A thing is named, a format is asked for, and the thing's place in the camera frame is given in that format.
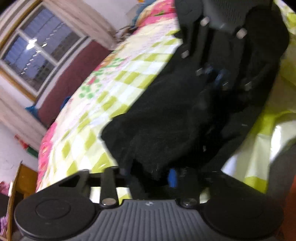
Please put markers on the pink cloth cover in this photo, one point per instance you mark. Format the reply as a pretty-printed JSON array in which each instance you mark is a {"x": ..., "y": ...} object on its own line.
[{"x": 4, "y": 188}]

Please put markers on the patterned cloth bundle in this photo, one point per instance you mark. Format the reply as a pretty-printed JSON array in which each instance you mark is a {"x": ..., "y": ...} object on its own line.
[{"x": 126, "y": 33}]

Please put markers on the blue cloth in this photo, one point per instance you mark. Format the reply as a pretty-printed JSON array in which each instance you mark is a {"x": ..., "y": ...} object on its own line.
[
  {"x": 66, "y": 101},
  {"x": 31, "y": 111}
]

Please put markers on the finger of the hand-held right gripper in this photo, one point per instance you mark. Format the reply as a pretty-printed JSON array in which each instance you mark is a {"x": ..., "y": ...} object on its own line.
[
  {"x": 210, "y": 71},
  {"x": 223, "y": 76}
]

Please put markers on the wooden side cabinet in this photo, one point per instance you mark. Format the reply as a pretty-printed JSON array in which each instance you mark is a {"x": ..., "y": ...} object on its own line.
[{"x": 25, "y": 178}]

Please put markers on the blue pillow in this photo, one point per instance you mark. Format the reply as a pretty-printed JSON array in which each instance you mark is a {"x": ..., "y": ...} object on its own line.
[{"x": 143, "y": 9}]

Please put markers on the beige curtain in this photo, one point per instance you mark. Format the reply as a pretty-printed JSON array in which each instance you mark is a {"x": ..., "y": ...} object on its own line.
[
  {"x": 90, "y": 20},
  {"x": 18, "y": 120}
]

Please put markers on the red and green wall hanging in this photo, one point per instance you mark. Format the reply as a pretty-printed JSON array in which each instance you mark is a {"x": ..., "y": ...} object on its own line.
[{"x": 26, "y": 146}]

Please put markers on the black pants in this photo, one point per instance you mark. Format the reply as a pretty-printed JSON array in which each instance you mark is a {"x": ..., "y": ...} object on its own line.
[{"x": 166, "y": 120}]

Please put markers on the window with wooden frame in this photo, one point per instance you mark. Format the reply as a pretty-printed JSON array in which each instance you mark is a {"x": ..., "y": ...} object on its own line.
[{"x": 39, "y": 51}]

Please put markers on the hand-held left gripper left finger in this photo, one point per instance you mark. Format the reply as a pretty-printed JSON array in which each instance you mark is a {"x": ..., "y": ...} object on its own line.
[{"x": 108, "y": 183}]

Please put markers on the pink printed quilt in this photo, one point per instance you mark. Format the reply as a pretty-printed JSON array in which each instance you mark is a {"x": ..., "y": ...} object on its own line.
[{"x": 159, "y": 9}]

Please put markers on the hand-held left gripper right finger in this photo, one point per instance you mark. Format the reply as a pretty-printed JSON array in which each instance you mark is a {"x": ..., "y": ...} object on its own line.
[{"x": 173, "y": 179}]

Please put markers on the green checked bed sheet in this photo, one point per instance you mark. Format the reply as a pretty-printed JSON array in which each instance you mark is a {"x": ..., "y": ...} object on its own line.
[{"x": 111, "y": 92}]

